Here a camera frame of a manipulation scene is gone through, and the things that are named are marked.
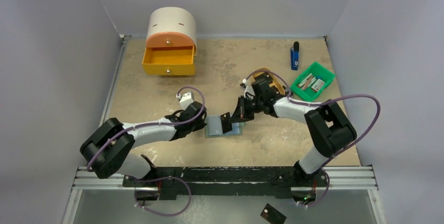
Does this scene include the green card holder wallet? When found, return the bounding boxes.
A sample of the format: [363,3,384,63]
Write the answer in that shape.
[205,113,245,138]

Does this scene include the black card dropped off table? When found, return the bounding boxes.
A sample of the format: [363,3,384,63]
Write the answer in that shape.
[260,203,287,224]

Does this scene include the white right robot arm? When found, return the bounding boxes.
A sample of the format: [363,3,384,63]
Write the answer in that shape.
[229,69,357,186]

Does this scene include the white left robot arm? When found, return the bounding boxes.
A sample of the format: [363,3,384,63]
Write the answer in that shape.
[80,101,207,187]

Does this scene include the tan oval tray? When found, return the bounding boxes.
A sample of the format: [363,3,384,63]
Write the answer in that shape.
[251,68,286,95]

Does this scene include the blue lighter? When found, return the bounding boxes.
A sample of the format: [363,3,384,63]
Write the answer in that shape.
[290,41,299,71]

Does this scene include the green plastic bin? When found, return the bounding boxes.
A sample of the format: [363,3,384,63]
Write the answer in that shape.
[290,62,336,102]

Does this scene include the small box in bin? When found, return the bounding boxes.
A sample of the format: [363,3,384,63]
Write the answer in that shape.
[310,79,326,93]

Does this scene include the yellow open drawer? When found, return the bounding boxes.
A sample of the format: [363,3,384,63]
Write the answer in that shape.
[142,46,196,76]

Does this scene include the white and orange drawer cabinet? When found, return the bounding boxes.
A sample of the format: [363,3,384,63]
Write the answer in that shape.
[145,7,197,55]

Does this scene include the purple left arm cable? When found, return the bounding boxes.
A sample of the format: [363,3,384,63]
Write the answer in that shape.
[86,86,207,217]

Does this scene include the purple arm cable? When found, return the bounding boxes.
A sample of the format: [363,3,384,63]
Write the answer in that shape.
[244,69,381,207]
[86,86,207,217]

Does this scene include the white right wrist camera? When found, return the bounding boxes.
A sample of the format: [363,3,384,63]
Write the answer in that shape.
[240,79,251,97]

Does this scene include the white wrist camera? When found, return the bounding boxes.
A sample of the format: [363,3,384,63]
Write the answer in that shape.
[176,92,194,110]
[240,79,251,97]

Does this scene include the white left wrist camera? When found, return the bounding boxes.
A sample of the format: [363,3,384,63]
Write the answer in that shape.
[176,92,194,110]

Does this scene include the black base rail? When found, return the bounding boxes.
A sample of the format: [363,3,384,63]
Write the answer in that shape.
[123,166,327,200]

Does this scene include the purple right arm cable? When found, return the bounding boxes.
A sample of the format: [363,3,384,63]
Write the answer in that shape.
[244,69,381,207]

